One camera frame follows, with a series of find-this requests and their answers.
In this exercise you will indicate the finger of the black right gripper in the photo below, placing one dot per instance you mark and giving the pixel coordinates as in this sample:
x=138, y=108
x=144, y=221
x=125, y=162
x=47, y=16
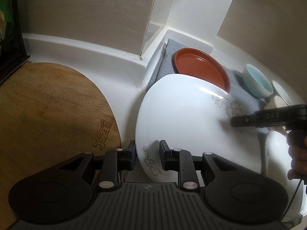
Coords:
x=264, y=119

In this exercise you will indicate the wooden cutting board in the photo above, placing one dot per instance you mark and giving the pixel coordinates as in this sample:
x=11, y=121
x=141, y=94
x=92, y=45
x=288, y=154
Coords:
x=49, y=113

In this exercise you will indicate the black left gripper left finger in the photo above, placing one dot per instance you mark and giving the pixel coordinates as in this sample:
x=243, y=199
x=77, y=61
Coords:
x=115, y=161

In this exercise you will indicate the light blue ceramic bowl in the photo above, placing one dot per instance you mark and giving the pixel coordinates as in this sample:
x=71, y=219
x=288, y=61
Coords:
x=256, y=82

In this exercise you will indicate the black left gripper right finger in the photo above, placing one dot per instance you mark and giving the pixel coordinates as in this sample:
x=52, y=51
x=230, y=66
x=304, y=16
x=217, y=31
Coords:
x=181, y=161

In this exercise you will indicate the dark framed object at left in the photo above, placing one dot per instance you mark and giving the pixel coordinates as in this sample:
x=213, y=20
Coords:
x=13, y=51

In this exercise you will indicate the person's right hand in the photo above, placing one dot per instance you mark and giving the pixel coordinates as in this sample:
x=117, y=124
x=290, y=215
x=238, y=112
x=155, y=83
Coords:
x=297, y=151

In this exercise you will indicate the beige small bowl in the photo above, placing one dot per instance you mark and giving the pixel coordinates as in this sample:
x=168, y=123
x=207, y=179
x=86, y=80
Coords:
x=275, y=102

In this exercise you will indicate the white ceramic bowl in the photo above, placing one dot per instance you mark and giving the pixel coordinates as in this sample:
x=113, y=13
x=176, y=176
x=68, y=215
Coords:
x=278, y=164

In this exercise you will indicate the large white floral plate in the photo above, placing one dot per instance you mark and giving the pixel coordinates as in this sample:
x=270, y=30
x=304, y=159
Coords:
x=192, y=114

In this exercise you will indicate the red-brown plastic plate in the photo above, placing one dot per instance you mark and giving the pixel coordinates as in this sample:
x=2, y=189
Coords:
x=196, y=63

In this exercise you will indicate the white small bowl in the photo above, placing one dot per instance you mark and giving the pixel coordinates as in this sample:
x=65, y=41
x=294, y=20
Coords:
x=282, y=93

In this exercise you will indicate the grey felt mat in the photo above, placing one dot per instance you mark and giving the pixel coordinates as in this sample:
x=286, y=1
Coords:
x=237, y=87

